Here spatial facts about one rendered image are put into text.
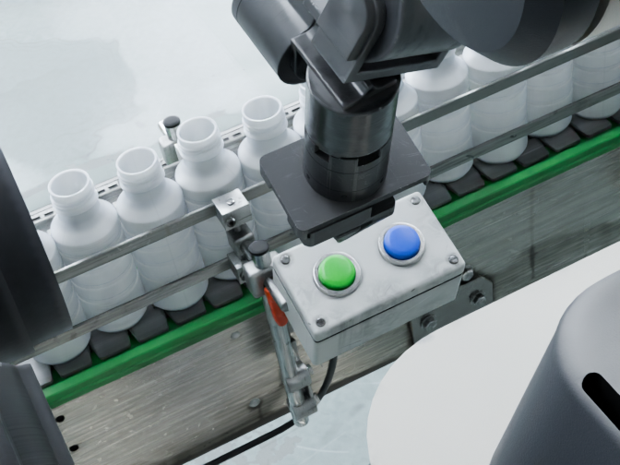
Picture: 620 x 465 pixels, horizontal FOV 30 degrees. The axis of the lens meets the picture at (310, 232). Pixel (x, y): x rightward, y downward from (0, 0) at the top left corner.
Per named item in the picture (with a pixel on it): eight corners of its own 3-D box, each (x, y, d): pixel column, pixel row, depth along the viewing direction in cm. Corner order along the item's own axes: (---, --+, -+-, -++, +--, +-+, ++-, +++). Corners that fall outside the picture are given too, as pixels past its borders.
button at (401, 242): (408, 225, 96) (409, 217, 95) (425, 254, 95) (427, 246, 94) (375, 240, 95) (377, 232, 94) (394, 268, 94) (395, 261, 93)
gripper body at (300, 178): (256, 172, 80) (255, 112, 74) (385, 116, 83) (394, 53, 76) (299, 245, 78) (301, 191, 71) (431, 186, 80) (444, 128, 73)
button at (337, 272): (344, 255, 95) (344, 246, 93) (362, 284, 93) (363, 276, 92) (311, 269, 94) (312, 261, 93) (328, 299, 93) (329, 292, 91)
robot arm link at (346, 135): (339, 121, 66) (421, 77, 68) (277, 38, 69) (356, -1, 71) (335, 182, 73) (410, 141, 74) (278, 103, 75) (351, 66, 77)
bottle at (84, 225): (125, 344, 106) (74, 215, 95) (75, 325, 109) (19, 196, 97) (161, 299, 110) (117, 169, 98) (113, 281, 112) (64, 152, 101)
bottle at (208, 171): (190, 275, 111) (149, 144, 100) (221, 233, 115) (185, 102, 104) (244, 290, 109) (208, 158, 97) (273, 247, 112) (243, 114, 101)
